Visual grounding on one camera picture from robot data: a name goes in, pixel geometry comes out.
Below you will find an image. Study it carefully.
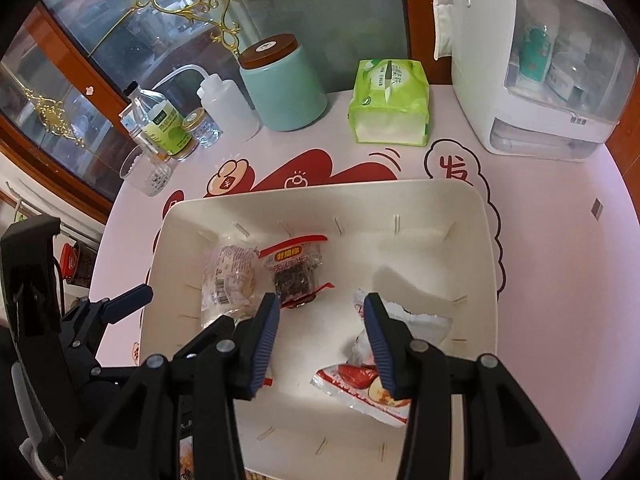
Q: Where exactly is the teal bottle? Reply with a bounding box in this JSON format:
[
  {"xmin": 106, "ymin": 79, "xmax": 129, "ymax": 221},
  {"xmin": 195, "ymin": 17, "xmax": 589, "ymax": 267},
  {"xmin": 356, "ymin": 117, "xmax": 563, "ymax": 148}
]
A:
[{"xmin": 517, "ymin": 22, "xmax": 557, "ymax": 86}]

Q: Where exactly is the plastic bottle with green label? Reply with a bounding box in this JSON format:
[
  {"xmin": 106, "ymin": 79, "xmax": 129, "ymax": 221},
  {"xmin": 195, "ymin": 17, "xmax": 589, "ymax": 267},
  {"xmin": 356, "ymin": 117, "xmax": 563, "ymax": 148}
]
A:
[{"xmin": 119, "ymin": 81, "xmax": 194, "ymax": 161}]

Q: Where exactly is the small glass jar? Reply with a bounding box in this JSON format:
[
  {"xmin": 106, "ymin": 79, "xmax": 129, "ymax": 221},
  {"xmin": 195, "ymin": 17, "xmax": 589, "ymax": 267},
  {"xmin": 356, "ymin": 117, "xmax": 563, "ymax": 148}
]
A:
[{"xmin": 181, "ymin": 108, "xmax": 222, "ymax": 149}]

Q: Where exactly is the teal canister with brown lid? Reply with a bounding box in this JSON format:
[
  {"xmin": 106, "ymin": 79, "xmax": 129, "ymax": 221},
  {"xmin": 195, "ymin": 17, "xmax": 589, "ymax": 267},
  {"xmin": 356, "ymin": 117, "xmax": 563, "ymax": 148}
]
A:
[{"xmin": 238, "ymin": 33, "xmax": 329, "ymax": 133}]

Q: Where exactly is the green tissue pack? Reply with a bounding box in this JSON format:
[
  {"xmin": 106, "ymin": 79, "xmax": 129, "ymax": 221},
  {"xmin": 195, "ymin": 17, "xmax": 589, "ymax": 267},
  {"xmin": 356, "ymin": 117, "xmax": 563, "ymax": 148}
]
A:
[{"xmin": 347, "ymin": 58, "xmax": 432, "ymax": 148}]

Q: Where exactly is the red date snack packet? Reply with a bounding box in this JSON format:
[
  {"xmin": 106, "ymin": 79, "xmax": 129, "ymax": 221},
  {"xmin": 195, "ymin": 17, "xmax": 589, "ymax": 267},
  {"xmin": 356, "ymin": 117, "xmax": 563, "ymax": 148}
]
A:
[{"xmin": 311, "ymin": 332, "xmax": 414, "ymax": 429}]

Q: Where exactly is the white plastic bin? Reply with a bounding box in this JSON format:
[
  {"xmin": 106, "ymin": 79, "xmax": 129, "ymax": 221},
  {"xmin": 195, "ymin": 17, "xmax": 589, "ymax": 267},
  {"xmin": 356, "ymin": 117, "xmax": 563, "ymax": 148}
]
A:
[{"xmin": 140, "ymin": 178, "xmax": 502, "ymax": 480}]

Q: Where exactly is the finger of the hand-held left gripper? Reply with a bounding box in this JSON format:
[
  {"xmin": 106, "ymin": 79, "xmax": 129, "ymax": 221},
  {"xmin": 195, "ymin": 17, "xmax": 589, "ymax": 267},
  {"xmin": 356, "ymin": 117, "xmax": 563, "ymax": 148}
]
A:
[{"xmin": 60, "ymin": 283, "xmax": 154, "ymax": 362}]

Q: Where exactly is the yellow bread packet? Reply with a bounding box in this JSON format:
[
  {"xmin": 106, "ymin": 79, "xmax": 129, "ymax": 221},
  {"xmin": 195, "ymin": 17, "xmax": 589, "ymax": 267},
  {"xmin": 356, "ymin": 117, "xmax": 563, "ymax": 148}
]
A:
[{"xmin": 176, "ymin": 432, "xmax": 197, "ymax": 480}]

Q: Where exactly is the white snack packet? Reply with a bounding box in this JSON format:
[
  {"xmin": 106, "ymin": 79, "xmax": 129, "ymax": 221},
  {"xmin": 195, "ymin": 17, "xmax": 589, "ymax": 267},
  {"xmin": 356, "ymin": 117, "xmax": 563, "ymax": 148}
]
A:
[{"xmin": 352, "ymin": 287, "xmax": 454, "ymax": 361}]

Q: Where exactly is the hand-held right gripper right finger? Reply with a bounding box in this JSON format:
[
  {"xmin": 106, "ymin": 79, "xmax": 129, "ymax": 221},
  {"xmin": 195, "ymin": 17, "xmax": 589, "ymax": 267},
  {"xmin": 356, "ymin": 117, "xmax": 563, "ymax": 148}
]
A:
[{"xmin": 362, "ymin": 292, "xmax": 566, "ymax": 480}]

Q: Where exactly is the clear snack packet with barcode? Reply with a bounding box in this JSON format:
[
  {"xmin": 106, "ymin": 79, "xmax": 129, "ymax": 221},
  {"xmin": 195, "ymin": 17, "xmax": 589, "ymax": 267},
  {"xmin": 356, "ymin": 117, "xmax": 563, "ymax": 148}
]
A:
[{"xmin": 200, "ymin": 243, "xmax": 259, "ymax": 329}]

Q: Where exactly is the clear cup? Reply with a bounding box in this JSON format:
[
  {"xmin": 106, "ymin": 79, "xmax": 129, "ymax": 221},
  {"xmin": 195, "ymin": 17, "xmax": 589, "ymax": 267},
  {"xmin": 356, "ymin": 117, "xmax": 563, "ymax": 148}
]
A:
[{"xmin": 119, "ymin": 146, "xmax": 174, "ymax": 198}]

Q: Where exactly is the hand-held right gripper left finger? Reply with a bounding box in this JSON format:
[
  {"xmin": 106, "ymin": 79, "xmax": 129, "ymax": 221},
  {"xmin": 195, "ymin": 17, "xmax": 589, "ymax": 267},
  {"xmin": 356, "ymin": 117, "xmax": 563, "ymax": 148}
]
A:
[{"xmin": 75, "ymin": 292, "xmax": 282, "ymax": 480}]

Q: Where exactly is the red label dark snack packet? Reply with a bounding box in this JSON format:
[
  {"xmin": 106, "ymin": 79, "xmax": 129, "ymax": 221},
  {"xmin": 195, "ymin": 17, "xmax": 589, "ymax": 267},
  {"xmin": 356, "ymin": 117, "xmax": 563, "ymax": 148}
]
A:
[{"xmin": 260, "ymin": 234, "xmax": 335, "ymax": 310}]

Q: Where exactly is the glass door cabinet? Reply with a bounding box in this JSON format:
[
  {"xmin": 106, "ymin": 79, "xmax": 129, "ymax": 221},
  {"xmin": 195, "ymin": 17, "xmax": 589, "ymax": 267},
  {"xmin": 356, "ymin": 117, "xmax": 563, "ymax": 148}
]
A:
[{"xmin": 0, "ymin": 0, "xmax": 416, "ymax": 222}]

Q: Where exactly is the clear squeeze wash bottle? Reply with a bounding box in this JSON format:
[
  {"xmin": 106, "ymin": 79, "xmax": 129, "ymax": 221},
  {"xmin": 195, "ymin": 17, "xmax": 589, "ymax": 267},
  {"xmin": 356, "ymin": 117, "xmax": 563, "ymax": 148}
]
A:
[{"xmin": 150, "ymin": 63, "xmax": 261, "ymax": 144}]

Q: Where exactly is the red label jar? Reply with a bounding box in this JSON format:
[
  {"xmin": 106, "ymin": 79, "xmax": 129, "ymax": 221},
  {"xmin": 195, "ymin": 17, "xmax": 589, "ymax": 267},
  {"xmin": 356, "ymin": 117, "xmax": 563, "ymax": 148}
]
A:
[{"xmin": 59, "ymin": 241, "xmax": 99, "ymax": 287}]

